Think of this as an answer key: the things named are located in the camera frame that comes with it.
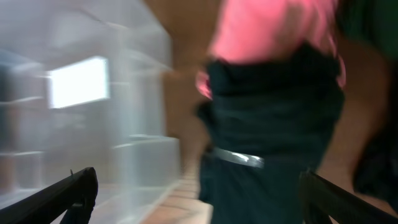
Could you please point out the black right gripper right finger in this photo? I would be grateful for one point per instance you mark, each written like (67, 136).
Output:
(323, 202)

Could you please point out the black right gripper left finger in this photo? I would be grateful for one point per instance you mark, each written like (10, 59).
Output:
(73, 198)

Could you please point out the dark navy garment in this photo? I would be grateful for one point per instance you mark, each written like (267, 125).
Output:
(268, 122)

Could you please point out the pink t-shirt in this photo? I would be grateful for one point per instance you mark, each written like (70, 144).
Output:
(275, 50)

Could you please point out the dark green garment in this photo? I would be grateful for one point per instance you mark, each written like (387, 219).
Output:
(373, 22)

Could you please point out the clear plastic storage container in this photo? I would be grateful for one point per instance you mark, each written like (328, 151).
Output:
(81, 86)

